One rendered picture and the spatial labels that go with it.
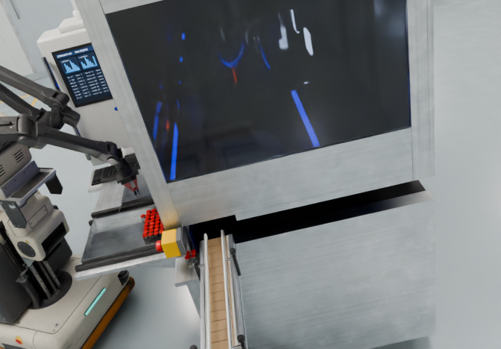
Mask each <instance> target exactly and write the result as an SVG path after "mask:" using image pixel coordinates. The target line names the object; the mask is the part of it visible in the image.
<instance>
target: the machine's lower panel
mask: <svg viewBox="0 0 501 349"><path fill-rule="evenodd" d="M233 238H234V242H235V244H236V249H237V253H238V260H239V268H240V271H241V276H240V280H241V288H242V300H243V308H244V315H245V328H246V336H247V341H248V344H249V347H250V349H370V348H377V347H380V346H384V345H390V344H394V343H398V342H404V341H408V340H411V339H417V338H421V337H425V336H431V335H435V334H436V323H435V199H434V197H433V196H432V194H431V193H430V191H429V190H426V191H423V192H417V193H414V194H410V195H404V196H400V197H397V198H391V199H387V200H384V201H378V202H374V203H370V204H364V205H361V206H357V207H351V208H347V209H344V210H338V211H335V212H331V213H325V214H321V215H318V216H312V217H308V218H302V219H298V220H295V221H289V222H285V223H282V224H276V225H272V226H268V227H262V228H259V229H255V230H249V231H245V232H242V233H236V234H233Z"/></svg>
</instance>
